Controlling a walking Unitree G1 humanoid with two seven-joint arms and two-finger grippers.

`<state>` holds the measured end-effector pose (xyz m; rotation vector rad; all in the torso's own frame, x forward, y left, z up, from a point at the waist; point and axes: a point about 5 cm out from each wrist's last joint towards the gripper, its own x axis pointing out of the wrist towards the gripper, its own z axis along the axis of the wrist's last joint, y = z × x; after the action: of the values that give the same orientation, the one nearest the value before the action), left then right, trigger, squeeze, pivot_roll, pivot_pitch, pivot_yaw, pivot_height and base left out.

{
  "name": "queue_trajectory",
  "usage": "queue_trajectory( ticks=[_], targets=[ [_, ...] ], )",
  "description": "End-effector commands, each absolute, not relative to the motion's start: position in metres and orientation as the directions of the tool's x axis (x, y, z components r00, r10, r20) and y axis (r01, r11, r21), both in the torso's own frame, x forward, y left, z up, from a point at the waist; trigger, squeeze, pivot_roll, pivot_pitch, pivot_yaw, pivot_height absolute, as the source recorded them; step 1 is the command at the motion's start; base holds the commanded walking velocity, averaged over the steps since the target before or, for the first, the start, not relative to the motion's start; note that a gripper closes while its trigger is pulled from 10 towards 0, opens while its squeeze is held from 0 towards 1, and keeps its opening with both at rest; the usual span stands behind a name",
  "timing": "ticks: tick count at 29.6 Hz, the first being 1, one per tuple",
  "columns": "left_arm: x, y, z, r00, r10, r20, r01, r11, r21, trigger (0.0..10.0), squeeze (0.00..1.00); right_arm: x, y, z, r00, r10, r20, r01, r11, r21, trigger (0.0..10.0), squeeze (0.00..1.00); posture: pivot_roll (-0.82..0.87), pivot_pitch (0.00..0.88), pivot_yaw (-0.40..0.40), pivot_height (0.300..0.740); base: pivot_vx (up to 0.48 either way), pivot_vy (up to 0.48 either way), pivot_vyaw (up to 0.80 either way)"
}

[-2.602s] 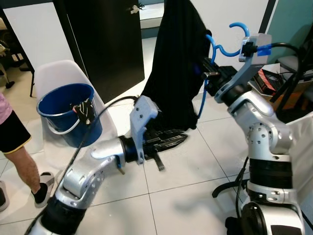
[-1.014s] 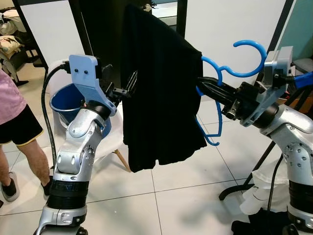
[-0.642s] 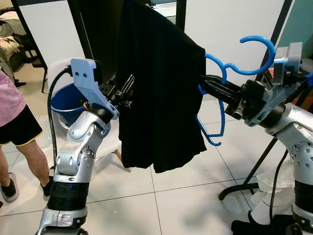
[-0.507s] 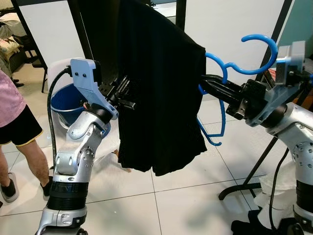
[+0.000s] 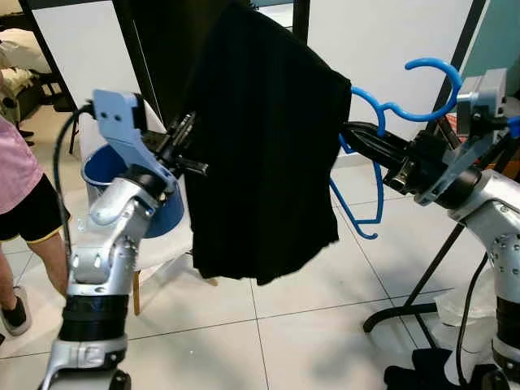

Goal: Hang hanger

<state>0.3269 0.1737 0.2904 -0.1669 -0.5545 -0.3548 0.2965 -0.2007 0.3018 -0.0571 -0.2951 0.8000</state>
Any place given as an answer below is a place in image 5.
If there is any navy cloth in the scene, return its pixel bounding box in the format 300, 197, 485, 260
383, 348, 460, 390

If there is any cream pillow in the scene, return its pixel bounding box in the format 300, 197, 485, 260
0, 28, 50, 123

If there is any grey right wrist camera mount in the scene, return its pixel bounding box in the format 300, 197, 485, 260
414, 69, 511, 206

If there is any white plastic chair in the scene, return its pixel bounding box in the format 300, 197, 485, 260
81, 97, 220, 316

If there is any person in pink shirt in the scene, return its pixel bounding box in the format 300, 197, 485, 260
0, 114, 70, 338

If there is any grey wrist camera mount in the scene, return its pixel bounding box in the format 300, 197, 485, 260
414, 69, 511, 206
91, 88, 178, 194

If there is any blue plastic hanger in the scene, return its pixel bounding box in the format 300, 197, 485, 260
329, 57, 464, 241

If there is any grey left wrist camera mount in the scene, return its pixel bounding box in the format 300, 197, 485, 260
91, 88, 178, 194

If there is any black T-shirt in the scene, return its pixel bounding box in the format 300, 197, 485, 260
183, 0, 354, 287

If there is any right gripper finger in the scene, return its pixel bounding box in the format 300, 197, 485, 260
351, 140, 399, 176
341, 122, 411, 155

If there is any blue bucket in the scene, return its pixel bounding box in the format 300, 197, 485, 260
81, 145, 186, 239

